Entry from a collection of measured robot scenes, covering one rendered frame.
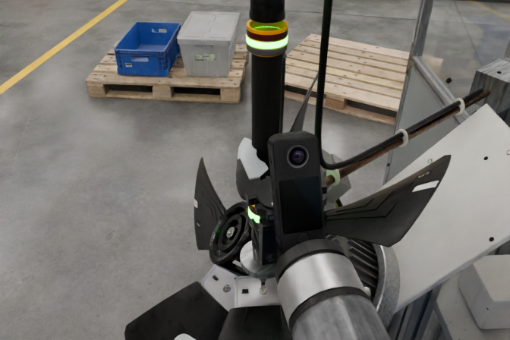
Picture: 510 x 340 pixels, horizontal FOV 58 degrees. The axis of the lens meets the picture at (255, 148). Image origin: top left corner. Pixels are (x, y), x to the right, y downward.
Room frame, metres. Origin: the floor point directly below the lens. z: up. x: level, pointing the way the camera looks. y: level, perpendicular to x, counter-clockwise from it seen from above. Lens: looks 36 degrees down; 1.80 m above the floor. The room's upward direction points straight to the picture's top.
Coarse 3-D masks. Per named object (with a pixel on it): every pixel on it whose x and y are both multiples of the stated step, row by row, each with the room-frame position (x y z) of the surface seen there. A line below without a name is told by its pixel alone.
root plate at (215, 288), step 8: (208, 272) 0.55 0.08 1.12; (216, 272) 0.54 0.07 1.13; (224, 272) 0.54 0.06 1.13; (208, 280) 0.54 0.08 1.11; (224, 280) 0.53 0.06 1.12; (232, 280) 0.53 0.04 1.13; (208, 288) 0.53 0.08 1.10; (216, 288) 0.53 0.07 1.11; (232, 288) 0.52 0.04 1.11; (216, 296) 0.52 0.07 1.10; (224, 296) 0.52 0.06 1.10; (232, 296) 0.51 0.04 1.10; (224, 304) 0.51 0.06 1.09; (232, 304) 0.50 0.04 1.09
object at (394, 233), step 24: (432, 168) 0.50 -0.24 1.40; (384, 192) 0.49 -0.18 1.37; (408, 192) 0.45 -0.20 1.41; (432, 192) 0.42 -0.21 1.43; (336, 216) 0.46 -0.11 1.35; (360, 216) 0.43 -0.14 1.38; (384, 216) 0.41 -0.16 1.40; (408, 216) 0.39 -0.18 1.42; (360, 240) 0.38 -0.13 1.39; (384, 240) 0.36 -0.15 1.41
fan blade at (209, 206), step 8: (200, 160) 0.87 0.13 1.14; (200, 168) 0.85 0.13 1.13; (200, 176) 0.83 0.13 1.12; (208, 176) 0.78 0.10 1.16; (200, 184) 0.81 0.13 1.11; (208, 184) 0.77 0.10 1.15; (200, 192) 0.80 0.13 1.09; (208, 192) 0.76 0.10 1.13; (200, 200) 0.80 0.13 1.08; (208, 200) 0.75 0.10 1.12; (216, 200) 0.71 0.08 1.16; (200, 208) 0.79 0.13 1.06; (208, 208) 0.74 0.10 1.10; (216, 208) 0.70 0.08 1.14; (224, 208) 0.67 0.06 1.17; (200, 216) 0.78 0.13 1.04; (208, 216) 0.74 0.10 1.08; (216, 216) 0.70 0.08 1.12; (200, 224) 0.78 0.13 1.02; (208, 224) 0.74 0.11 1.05; (216, 224) 0.70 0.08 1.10; (200, 232) 0.77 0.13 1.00; (208, 232) 0.74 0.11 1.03; (200, 240) 0.77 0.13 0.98; (208, 240) 0.74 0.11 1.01; (200, 248) 0.76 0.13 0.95; (208, 248) 0.74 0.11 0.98
